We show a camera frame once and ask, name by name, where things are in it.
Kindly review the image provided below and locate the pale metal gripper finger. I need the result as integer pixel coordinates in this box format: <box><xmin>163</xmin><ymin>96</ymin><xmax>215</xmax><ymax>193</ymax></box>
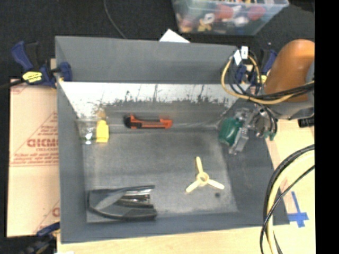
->
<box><xmin>228</xmin><ymin>127</ymin><xmax>250</xmax><ymax>155</ymax></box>

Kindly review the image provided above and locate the dark green rounded toy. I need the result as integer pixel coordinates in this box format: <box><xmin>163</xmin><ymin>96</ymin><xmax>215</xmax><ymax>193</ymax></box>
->
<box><xmin>218</xmin><ymin>116</ymin><xmax>243</xmax><ymax>146</ymax></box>

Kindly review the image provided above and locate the grey metal bin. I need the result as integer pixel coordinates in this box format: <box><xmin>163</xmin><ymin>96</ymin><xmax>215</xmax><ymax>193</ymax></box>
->
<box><xmin>55</xmin><ymin>35</ymin><xmax>289</xmax><ymax>243</ymax></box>

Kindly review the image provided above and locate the orange and black utility knife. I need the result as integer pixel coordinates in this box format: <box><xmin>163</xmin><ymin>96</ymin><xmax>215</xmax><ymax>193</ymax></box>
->
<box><xmin>123</xmin><ymin>114</ymin><xmax>173</xmax><ymax>130</ymax></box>

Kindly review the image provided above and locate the black stapler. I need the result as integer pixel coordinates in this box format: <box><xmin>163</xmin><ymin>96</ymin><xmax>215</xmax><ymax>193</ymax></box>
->
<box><xmin>87</xmin><ymin>185</ymin><xmax>158</xmax><ymax>221</ymax></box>

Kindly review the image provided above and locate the yellow block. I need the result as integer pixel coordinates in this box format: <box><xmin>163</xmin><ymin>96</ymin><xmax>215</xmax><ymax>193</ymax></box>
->
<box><xmin>95</xmin><ymin>119</ymin><xmax>110</xmax><ymax>143</ymax></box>

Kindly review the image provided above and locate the clear glass cup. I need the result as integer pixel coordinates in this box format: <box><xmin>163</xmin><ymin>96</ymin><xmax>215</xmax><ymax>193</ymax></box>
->
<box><xmin>75</xmin><ymin>117</ymin><xmax>100</xmax><ymax>146</ymax></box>

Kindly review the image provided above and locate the brown cardboard board red print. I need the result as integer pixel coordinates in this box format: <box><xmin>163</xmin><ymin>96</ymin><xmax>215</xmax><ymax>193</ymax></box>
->
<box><xmin>5</xmin><ymin>78</ymin><xmax>61</xmax><ymax>238</ymax></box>

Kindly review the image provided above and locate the pale yellow three-blade propeller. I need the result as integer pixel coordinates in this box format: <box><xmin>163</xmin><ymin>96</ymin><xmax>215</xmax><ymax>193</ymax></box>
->
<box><xmin>185</xmin><ymin>156</ymin><xmax>226</xmax><ymax>194</ymax></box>

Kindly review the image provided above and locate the black cylinder on white bracket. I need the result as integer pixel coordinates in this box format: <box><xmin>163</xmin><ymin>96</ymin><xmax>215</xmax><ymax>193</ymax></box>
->
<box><xmin>298</xmin><ymin>116</ymin><xmax>315</xmax><ymax>128</ymax></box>

